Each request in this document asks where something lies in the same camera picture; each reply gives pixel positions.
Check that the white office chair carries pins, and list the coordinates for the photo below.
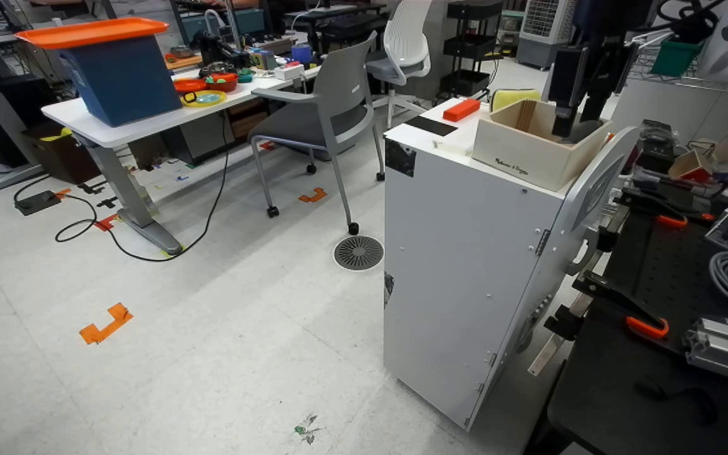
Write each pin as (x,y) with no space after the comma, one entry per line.
(405,44)

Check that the red bowl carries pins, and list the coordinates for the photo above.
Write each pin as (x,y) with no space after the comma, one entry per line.
(222,82)

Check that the black desk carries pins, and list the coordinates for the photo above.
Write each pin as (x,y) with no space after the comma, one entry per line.
(339,19)

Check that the silver metal bracket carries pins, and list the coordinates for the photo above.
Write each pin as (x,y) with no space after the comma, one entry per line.
(547,344)

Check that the yellow plate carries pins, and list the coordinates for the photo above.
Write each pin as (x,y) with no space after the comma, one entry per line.
(206,99)

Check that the white toy cabinet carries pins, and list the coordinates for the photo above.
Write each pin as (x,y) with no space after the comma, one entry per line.
(459,253)

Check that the white box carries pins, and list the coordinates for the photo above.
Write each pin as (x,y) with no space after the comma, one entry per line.
(289,71)

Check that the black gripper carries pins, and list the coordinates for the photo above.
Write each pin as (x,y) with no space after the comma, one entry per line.
(617,38)

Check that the white desk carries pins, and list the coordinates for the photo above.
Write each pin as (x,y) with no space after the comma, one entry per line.
(117,129)

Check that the orange block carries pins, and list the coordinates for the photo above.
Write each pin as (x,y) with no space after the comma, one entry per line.
(461,110)

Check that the blue bin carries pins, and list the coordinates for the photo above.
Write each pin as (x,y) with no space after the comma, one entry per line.
(121,79)

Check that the round floor vent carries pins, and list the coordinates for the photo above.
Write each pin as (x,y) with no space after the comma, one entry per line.
(358,253)

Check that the dark storage bin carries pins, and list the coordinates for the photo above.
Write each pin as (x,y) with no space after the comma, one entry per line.
(60,158)

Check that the orange bowl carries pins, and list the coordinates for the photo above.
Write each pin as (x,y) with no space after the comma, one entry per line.
(188,84)

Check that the yellow sponge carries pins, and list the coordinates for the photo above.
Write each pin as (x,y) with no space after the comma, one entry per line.
(510,98)

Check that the wooden box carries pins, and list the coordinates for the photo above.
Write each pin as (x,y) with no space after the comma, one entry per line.
(522,155)

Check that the white air cooler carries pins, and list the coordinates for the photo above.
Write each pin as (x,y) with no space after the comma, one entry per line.
(544,31)

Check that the grey chair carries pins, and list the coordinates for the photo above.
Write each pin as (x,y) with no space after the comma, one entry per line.
(320,114)

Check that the aluminium extrusion bar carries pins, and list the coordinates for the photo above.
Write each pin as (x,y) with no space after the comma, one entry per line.
(727,347)

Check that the orange tray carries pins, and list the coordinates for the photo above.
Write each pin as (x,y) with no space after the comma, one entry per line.
(89,31)

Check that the black cart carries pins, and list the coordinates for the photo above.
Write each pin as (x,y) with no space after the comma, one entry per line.
(471,44)

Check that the black power brick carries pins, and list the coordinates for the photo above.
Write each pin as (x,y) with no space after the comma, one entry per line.
(36,202)

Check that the blue cup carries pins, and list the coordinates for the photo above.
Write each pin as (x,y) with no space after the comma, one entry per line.
(301,53)

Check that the grey rounded cabinet door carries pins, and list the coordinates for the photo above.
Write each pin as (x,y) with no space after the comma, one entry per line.
(598,183)

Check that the green bin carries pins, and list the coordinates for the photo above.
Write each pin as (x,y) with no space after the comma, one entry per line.
(677,58)

